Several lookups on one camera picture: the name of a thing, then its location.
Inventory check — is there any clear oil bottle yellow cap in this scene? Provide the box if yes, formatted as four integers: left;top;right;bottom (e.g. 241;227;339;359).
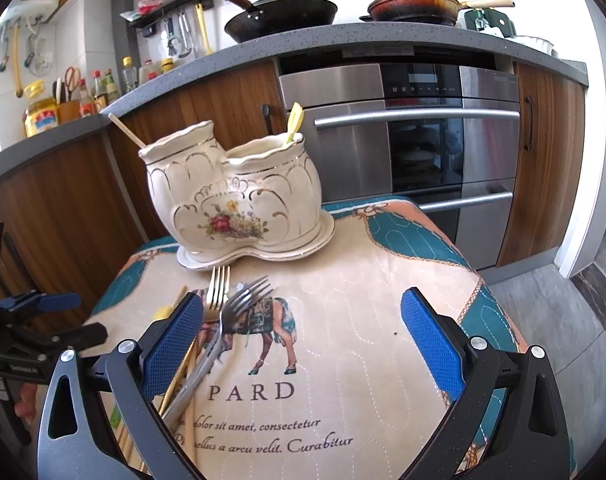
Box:
122;56;137;92

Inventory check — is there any black wok with wooden handle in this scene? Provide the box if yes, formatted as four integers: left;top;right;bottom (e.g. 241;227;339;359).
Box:
224;0;338;44

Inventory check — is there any cream floral ceramic utensil holder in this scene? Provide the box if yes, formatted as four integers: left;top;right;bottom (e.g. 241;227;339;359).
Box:
138;120;321;260

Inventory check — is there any stainless steel built-in oven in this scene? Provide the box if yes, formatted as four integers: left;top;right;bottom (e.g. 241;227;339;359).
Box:
279;62;520;270

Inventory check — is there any horse print quilted table mat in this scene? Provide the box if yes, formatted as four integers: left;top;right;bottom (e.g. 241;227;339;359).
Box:
85;195;580;480

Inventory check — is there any red cap sauce bottle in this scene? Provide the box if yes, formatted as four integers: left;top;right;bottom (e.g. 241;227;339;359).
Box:
79;78;96;117

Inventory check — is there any silver fork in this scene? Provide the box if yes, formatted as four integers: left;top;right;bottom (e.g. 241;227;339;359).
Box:
162;275;273;430

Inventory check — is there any wooden knife block with scissors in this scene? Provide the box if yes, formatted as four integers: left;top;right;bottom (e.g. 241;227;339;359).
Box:
52;66;81;125

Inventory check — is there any wooden chopstick in holder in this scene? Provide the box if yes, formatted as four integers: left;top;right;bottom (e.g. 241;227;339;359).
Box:
108;113;147;150

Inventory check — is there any cream ceramic holder saucer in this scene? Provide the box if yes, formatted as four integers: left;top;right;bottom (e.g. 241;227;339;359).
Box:
176;210;335;271

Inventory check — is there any left hand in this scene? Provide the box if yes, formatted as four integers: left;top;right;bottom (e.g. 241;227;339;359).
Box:
0;379;38;424

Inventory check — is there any red-brown frying pan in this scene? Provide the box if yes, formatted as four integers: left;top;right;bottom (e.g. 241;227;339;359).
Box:
361;0;516;26

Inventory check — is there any black wall spice shelf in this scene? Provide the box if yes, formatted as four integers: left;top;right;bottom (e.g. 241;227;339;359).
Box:
130;0;214;29

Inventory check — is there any yellow hanging spatula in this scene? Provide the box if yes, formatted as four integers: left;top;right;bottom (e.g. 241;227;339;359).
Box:
195;3;213;55

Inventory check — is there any gold fork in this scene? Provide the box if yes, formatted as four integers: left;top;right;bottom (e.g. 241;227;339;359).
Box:
159;266;230;415

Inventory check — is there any yellow tulip-handle utensil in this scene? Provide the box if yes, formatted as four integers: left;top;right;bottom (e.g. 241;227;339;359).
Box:
286;102;304;143

